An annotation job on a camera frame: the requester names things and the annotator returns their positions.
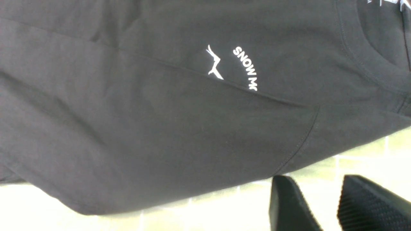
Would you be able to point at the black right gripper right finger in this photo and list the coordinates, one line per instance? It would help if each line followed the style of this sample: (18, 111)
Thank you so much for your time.
(367, 206)

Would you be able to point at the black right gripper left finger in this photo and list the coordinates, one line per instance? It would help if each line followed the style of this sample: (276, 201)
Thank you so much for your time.
(288, 210)

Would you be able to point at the dark gray long-sleeved shirt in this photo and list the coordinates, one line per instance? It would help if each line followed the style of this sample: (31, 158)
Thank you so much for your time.
(113, 106)

